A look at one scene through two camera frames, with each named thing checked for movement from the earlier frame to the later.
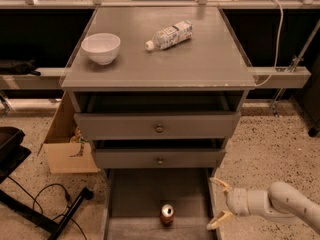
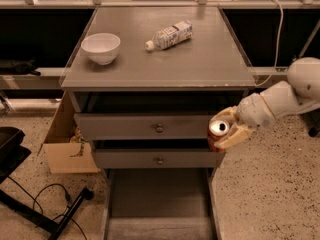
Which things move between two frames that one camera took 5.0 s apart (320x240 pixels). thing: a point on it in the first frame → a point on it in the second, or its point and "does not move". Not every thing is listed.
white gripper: [237, 201] → [254, 111]
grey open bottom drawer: [158, 204] does not move
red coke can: [167, 215] → [217, 129]
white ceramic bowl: [102, 48] does not move
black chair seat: [12, 153] does not move
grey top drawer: [157, 125] does not move
